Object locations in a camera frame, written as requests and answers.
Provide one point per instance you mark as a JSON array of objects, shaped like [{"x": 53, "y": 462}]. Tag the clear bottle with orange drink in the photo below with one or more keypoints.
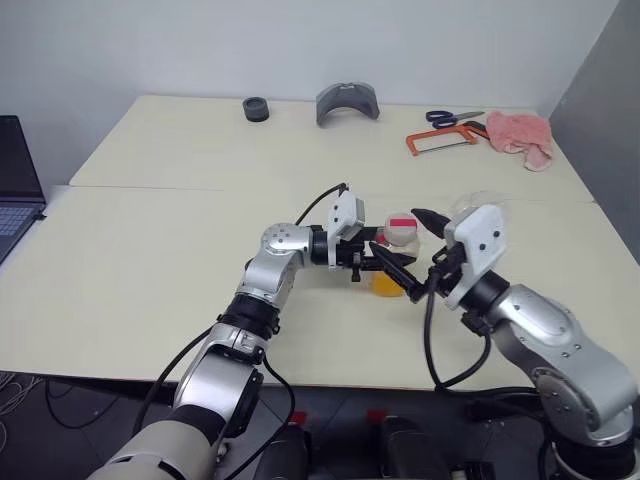
[{"x": 400, "y": 235}]

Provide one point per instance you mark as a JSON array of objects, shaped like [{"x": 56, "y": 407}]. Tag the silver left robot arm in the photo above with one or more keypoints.
[{"x": 280, "y": 247}]

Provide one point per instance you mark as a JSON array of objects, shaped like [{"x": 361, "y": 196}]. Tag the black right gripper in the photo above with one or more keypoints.
[{"x": 450, "y": 265}]

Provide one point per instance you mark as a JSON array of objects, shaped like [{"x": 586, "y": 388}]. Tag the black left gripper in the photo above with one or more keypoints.
[{"x": 350, "y": 252}]

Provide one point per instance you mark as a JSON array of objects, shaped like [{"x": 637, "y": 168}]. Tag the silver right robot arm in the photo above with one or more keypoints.
[{"x": 545, "y": 325}]

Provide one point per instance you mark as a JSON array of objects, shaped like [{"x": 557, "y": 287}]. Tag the pink cloth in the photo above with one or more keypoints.
[{"x": 520, "y": 132}]

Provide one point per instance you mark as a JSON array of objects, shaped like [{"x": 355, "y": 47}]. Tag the grey partition panel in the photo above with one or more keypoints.
[{"x": 600, "y": 125}]

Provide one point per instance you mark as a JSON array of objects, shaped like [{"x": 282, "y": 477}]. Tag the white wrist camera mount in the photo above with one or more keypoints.
[
  {"x": 482, "y": 235},
  {"x": 345, "y": 210}
]

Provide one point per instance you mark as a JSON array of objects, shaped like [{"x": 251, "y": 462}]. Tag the orange hacksaw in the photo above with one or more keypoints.
[{"x": 415, "y": 145}]

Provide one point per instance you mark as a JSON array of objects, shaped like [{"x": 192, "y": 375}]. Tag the clear wine glass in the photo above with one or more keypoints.
[{"x": 462, "y": 202}]

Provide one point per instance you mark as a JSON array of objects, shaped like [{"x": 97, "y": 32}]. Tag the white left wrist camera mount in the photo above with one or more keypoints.
[{"x": 345, "y": 210}]

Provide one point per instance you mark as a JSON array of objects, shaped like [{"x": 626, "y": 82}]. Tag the dark grey laptop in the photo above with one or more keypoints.
[{"x": 15, "y": 165}]

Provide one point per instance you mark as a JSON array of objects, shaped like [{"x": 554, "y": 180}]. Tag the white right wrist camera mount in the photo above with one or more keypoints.
[{"x": 482, "y": 235}]

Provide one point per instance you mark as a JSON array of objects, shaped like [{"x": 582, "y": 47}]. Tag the red tag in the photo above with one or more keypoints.
[
  {"x": 299, "y": 417},
  {"x": 376, "y": 416}
]

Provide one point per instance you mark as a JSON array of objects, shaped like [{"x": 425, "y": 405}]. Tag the grey curved plastic shell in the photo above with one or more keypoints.
[{"x": 345, "y": 97}]

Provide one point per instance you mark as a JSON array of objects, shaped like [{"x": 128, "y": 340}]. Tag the dark rounded shape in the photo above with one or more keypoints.
[{"x": 285, "y": 455}]

